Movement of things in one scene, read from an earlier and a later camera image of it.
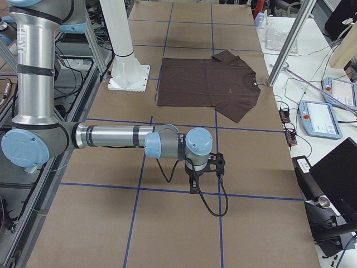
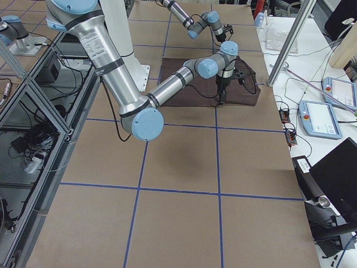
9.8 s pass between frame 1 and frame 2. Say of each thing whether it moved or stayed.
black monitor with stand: stayed
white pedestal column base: stayed
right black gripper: moved
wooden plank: stayed
